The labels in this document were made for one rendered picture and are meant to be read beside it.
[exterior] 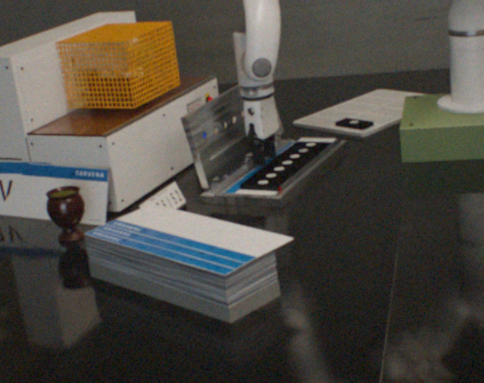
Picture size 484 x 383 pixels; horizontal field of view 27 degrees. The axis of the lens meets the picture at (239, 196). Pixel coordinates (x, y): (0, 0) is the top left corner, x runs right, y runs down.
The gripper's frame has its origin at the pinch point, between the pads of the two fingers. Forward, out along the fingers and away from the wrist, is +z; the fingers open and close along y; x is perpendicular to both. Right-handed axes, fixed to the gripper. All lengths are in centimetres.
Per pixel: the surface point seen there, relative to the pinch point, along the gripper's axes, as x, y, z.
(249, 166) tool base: 3.0, -2.9, 2.2
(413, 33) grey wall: 27, 215, 15
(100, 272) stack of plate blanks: 5, -68, 3
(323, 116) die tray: 2.3, 46.1, 3.3
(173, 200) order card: 8.8, -31.4, 1.1
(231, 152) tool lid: 3.8, -10.2, -3.7
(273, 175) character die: -8.1, -12.7, 1.0
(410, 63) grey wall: 29, 215, 28
